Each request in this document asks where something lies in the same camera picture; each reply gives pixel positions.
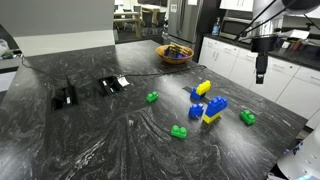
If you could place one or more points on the blue legos in bowl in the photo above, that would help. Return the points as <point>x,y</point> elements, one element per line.
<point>180,56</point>

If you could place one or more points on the wooden bowl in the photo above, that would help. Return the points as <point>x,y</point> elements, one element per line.
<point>173,60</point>

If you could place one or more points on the stainless steel fridge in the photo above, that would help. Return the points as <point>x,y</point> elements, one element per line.
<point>185,20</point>

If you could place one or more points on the small blue lego brick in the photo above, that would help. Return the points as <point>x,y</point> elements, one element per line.
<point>196,110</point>

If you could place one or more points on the small wooden crate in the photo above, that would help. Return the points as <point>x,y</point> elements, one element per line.
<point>179,49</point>

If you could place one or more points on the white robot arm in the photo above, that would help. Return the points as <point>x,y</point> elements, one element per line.
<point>301,160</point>

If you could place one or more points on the white wall cabinet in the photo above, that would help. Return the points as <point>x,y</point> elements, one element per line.
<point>236,4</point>

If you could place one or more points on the yellow lego with three studs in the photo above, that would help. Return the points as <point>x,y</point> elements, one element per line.
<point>203,87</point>

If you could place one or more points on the wooden dining table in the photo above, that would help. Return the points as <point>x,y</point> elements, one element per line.
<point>128,18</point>

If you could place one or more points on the black tape strip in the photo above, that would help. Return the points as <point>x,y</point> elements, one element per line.
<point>186,89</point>

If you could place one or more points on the green lego brick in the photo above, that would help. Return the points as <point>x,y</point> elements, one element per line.
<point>247,117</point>
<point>179,131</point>
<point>152,97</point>

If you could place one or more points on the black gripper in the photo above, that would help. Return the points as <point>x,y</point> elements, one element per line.
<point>261,63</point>

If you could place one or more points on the clear blue bottle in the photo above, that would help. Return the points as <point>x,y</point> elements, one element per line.
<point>216,27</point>

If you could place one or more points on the large blue lego brick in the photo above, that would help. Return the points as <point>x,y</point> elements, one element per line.
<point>216,105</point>

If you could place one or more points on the black table outlet box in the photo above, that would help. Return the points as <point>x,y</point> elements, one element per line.
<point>110,85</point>
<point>65,97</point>

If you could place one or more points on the silver microwave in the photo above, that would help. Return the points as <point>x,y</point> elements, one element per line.
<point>234,27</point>

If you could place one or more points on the clear plastic bag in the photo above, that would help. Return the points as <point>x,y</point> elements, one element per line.
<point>4,48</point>

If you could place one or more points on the white paper tag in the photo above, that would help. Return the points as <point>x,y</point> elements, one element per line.
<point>123,81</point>

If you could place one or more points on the white base cabinets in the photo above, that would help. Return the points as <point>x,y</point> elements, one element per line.
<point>253,71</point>

